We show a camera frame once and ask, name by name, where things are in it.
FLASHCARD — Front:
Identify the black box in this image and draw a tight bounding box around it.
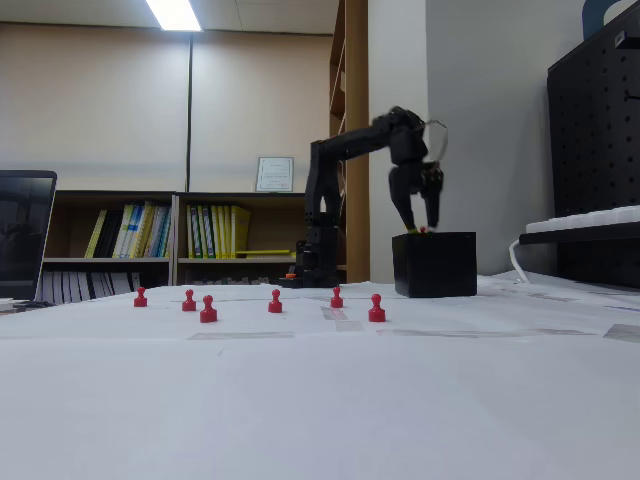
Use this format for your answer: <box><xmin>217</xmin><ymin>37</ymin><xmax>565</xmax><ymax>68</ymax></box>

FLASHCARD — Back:
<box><xmin>391</xmin><ymin>231</ymin><xmax>478</xmax><ymax>299</ymax></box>

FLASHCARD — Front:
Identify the tall wooden bookshelf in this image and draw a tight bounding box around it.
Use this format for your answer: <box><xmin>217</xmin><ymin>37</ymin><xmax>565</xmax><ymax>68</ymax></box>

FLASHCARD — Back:
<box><xmin>328</xmin><ymin>0</ymin><xmax>370</xmax><ymax>284</ymax></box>

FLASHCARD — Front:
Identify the framed white certificate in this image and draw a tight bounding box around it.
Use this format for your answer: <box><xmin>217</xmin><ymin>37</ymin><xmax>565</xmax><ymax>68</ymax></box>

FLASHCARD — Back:
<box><xmin>255</xmin><ymin>156</ymin><xmax>295</xmax><ymax>193</ymax></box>

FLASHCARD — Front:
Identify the black pegboard shelf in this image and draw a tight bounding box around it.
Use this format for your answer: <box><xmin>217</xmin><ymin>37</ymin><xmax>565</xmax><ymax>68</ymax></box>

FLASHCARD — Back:
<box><xmin>518</xmin><ymin>222</ymin><xmax>640</xmax><ymax>246</ymax></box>

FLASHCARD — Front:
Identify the black pegboard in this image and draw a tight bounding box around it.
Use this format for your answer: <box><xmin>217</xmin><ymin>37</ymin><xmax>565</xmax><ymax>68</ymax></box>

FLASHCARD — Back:
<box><xmin>546</xmin><ymin>4</ymin><xmax>640</xmax><ymax>290</ymax></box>

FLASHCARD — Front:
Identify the low wooden bookshelf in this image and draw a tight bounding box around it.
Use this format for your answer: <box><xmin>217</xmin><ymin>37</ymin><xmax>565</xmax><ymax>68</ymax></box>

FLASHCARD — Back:
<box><xmin>173</xmin><ymin>191</ymin><xmax>307</xmax><ymax>287</ymax></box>
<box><xmin>42</xmin><ymin>189</ymin><xmax>179</xmax><ymax>304</ymax></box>

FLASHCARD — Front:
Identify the yellow binder with label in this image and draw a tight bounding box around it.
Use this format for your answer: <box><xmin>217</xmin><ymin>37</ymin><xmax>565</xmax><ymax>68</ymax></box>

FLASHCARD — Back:
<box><xmin>198</xmin><ymin>204</ymin><xmax>212</xmax><ymax>260</ymax></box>
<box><xmin>186</xmin><ymin>204</ymin><xmax>202</xmax><ymax>260</ymax></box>

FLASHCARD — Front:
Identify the white paper table cover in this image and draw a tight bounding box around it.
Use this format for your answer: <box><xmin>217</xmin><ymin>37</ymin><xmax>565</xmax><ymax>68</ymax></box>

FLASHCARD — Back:
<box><xmin>0</xmin><ymin>272</ymin><xmax>640</xmax><ymax>480</ymax></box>

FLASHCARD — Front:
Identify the blue grey object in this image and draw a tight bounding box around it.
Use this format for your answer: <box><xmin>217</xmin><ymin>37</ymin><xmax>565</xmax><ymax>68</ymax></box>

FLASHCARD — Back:
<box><xmin>582</xmin><ymin>0</ymin><xmax>624</xmax><ymax>41</ymax></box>

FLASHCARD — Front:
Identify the ceiling light panel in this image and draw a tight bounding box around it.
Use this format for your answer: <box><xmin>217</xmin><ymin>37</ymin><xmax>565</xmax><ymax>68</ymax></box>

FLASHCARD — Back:
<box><xmin>144</xmin><ymin>0</ymin><xmax>204</xmax><ymax>33</ymax></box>

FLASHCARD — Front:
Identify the thin yellow book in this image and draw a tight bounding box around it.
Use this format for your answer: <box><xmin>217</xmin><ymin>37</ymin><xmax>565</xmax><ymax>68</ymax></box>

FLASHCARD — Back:
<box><xmin>84</xmin><ymin>209</ymin><xmax>108</xmax><ymax>260</ymax></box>

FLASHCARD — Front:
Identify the black laptop screen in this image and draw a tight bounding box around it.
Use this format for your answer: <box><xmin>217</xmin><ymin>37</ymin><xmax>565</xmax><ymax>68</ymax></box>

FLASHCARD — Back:
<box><xmin>0</xmin><ymin>170</ymin><xmax>58</xmax><ymax>303</ymax></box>

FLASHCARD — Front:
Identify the white power cable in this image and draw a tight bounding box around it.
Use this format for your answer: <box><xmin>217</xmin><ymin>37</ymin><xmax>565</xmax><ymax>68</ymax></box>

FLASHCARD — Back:
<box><xmin>508</xmin><ymin>238</ymin><xmax>531</xmax><ymax>285</ymax></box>

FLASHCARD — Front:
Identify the slim yellow ring binder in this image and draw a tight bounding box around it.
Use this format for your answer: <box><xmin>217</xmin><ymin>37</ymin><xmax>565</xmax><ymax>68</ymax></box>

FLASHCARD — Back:
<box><xmin>209</xmin><ymin>204</ymin><xmax>223</xmax><ymax>260</ymax></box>
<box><xmin>219</xmin><ymin>204</ymin><xmax>234</xmax><ymax>260</ymax></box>

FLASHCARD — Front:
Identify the black wall conduit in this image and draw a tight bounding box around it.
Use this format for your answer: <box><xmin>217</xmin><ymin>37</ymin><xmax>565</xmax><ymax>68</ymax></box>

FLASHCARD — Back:
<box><xmin>185</xmin><ymin>34</ymin><xmax>195</xmax><ymax>193</ymax></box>

